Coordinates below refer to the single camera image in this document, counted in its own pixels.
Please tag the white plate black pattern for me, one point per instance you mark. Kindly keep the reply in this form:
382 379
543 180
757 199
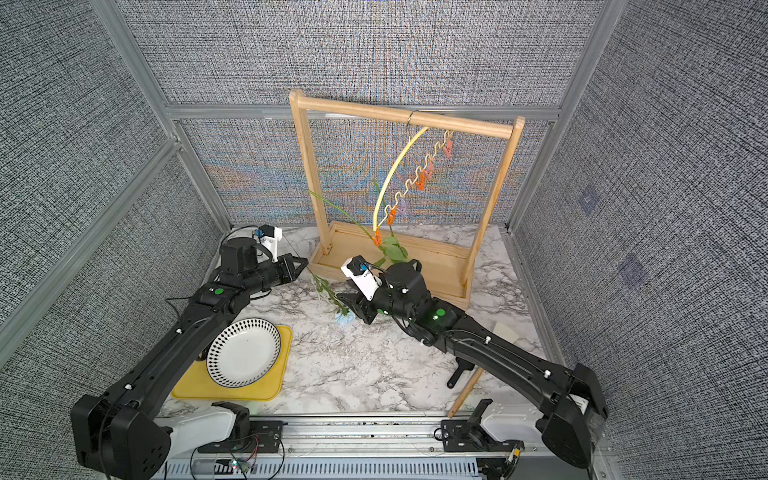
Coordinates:
243 352

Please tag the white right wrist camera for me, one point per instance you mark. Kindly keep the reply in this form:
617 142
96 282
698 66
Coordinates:
361 273

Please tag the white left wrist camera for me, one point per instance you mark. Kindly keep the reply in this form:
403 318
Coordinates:
269 236

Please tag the pink clip top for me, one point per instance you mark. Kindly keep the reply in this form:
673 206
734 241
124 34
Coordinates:
447 148

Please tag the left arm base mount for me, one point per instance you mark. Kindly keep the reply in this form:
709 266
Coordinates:
246 435

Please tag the pink clip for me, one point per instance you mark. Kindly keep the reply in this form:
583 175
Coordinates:
428 171
447 148

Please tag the wooden spatula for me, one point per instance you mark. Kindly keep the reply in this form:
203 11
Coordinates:
506 333

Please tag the yellow wavy clothes hanger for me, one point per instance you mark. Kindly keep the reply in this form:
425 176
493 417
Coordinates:
401 177

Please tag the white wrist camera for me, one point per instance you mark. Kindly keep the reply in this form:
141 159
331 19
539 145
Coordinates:
269 236
361 273

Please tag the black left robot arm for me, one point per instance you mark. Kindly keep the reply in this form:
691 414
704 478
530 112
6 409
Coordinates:
116 433

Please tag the black hair brush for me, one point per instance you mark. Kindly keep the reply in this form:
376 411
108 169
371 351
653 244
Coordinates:
462 366

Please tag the peach artificial rose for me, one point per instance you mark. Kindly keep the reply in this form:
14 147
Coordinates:
369 233

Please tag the blue artificial carnation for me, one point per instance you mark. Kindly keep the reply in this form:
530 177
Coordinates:
343 315

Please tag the yellow tray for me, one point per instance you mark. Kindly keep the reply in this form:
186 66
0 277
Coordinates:
196 383

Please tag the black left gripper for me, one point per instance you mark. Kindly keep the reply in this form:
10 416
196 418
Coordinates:
285 263

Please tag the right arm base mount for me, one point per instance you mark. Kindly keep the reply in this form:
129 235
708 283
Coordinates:
468 436

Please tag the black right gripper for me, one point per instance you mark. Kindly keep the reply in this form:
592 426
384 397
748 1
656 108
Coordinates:
361 305

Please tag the orange clip lowest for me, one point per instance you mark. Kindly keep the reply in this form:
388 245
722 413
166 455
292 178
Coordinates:
378 238

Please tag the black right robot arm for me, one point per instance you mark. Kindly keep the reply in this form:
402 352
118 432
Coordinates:
571 400

